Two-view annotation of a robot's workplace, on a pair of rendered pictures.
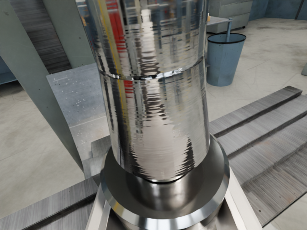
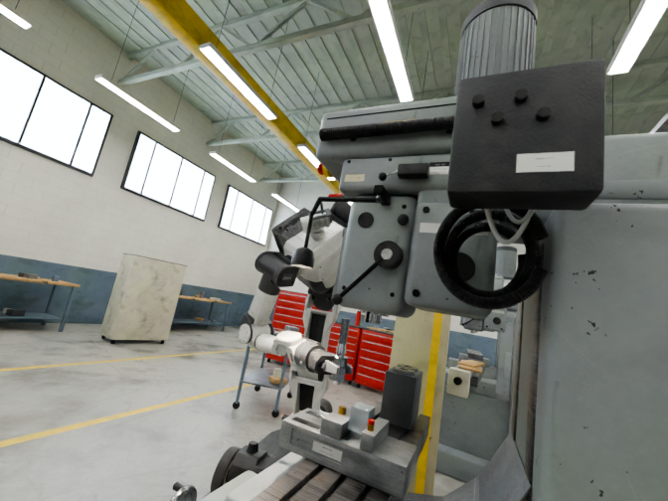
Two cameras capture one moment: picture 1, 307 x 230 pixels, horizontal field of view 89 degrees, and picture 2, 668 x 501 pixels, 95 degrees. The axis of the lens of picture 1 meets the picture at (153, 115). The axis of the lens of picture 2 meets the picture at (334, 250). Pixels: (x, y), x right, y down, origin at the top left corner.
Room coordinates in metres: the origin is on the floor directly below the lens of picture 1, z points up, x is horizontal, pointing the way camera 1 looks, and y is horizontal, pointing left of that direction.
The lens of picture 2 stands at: (0.69, -0.71, 1.31)
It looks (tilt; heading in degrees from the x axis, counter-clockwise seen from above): 10 degrees up; 137
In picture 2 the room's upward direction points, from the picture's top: 10 degrees clockwise
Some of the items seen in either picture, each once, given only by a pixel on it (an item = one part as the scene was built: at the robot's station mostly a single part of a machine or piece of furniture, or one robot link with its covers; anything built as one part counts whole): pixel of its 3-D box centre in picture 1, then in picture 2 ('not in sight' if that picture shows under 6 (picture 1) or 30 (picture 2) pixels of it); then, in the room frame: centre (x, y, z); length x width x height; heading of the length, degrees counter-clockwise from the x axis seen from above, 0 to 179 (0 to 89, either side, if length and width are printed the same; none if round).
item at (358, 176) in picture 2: not in sight; (406, 190); (0.18, 0.01, 1.68); 0.34 x 0.24 x 0.10; 21
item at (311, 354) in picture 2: not in sight; (319, 361); (-0.05, 0.01, 1.13); 0.13 x 0.12 x 0.10; 86
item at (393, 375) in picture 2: not in sight; (403, 392); (-0.04, 0.50, 1.01); 0.22 x 0.12 x 0.20; 113
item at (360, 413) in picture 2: not in sight; (362, 417); (0.13, 0.02, 1.02); 0.06 x 0.05 x 0.06; 111
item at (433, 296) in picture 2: not in sight; (452, 263); (0.32, 0.06, 1.47); 0.24 x 0.19 x 0.26; 111
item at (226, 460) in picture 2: not in sight; (229, 472); (-0.64, 0.13, 0.50); 0.20 x 0.05 x 0.20; 122
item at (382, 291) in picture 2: not in sight; (383, 257); (0.15, 0.00, 1.47); 0.21 x 0.19 x 0.32; 111
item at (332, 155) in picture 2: not in sight; (402, 150); (0.16, 0.00, 1.81); 0.47 x 0.26 x 0.16; 21
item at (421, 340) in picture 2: not in sight; (419, 341); (-0.60, 1.58, 1.15); 0.52 x 0.40 x 2.30; 21
